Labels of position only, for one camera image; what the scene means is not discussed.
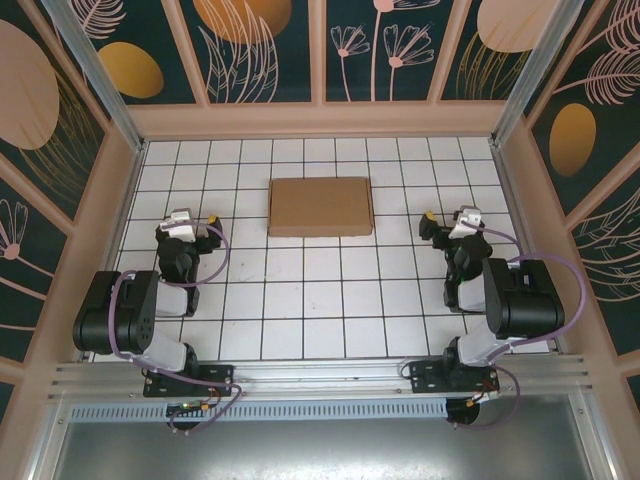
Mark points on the brown cardboard paper box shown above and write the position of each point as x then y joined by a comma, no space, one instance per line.
320,205

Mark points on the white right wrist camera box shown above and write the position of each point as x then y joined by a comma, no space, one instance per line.
467,222

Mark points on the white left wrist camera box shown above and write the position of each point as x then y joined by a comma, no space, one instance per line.
178,224

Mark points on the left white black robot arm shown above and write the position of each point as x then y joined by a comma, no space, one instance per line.
100,320

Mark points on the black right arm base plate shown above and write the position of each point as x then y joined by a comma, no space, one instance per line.
425,377

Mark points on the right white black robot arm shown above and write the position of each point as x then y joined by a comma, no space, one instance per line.
530,310

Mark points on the grey metal sheet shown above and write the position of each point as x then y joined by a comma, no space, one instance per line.
320,450

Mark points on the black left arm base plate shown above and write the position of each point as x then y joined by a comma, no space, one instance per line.
215,380

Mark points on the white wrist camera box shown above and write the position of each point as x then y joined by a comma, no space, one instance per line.
467,222
178,224

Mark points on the aluminium mounting rail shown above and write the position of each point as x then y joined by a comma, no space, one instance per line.
320,375

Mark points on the aluminium frame post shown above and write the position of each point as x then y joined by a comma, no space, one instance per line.
95,70
530,65

